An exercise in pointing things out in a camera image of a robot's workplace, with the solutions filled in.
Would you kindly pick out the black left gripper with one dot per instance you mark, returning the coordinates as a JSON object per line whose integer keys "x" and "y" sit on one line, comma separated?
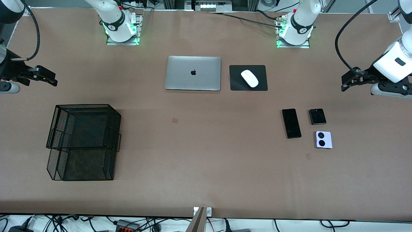
{"x": 366, "y": 74}

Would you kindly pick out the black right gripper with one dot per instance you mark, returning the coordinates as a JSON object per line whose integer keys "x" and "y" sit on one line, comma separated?
{"x": 10, "y": 69}

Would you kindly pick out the black flip phone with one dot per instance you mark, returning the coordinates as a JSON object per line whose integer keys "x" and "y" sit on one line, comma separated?
{"x": 317, "y": 117}

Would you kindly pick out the lavender flip phone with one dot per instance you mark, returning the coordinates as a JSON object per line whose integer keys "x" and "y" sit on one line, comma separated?
{"x": 323, "y": 140}

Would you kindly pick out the black bar smartphone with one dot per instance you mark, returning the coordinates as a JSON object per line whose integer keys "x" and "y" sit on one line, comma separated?
{"x": 291, "y": 124}

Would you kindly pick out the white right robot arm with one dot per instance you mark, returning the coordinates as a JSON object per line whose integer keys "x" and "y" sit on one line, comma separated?
{"x": 116, "y": 19}

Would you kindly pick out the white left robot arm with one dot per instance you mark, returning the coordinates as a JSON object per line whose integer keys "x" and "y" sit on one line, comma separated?
{"x": 302, "y": 19}

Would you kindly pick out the white computer mouse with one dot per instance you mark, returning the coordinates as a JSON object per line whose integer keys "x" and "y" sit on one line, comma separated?
{"x": 249, "y": 78}

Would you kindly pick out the black mouse pad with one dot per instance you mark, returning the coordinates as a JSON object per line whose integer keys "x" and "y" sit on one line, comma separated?
{"x": 236, "y": 83}

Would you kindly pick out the silver closed laptop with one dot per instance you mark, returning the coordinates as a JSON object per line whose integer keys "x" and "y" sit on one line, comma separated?
{"x": 180, "y": 74}

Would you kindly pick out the white outlet block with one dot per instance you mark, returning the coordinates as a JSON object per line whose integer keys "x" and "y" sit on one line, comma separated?
{"x": 212, "y": 6}

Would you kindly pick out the black power adapter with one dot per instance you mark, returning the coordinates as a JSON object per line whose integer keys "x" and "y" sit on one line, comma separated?
{"x": 19, "y": 229}

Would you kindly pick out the black orange power strip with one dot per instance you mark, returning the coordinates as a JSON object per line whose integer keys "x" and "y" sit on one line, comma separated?
{"x": 127, "y": 227}

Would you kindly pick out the black power plug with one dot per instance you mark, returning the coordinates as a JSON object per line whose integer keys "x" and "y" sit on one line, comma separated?
{"x": 227, "y": 225}

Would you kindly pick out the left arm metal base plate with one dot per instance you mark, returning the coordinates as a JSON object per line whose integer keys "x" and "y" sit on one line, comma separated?
{"x": 294, "y": 46}

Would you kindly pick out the aluminium corner bracket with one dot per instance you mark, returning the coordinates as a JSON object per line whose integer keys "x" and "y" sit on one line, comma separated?
{"x": 393, "y": 16}

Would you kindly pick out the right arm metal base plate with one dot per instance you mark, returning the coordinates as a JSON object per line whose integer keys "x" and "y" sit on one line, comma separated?
{"x": 122, "y": 43}

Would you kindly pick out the small metal table bracket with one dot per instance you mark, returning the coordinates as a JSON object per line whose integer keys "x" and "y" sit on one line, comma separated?
{"x": 209, "y": 211}

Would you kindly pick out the grey camera post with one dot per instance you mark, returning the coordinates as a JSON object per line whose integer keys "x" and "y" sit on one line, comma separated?
{"x": 198, "y": 224}

